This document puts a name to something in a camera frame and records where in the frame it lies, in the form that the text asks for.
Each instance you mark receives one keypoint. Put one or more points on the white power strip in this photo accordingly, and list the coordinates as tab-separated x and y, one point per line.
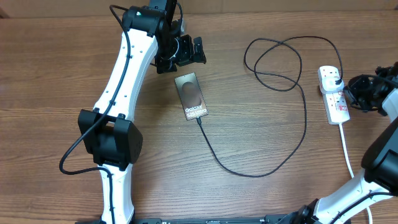
335	104

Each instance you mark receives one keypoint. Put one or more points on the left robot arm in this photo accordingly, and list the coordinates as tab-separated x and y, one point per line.
151	36

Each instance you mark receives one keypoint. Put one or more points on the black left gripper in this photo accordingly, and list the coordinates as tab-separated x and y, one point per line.
186	56

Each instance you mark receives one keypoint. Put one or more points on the cardboard backdrop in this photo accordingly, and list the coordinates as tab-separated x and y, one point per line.
80	8

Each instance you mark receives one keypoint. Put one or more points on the white charger plug adapter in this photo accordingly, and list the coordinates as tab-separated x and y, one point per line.
329	85

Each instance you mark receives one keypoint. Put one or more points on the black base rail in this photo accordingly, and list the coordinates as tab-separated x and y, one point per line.
268	219

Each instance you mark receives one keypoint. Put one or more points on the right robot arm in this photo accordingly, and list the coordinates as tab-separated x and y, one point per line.
377	179

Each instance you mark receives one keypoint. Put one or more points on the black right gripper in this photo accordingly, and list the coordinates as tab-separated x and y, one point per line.
351	93

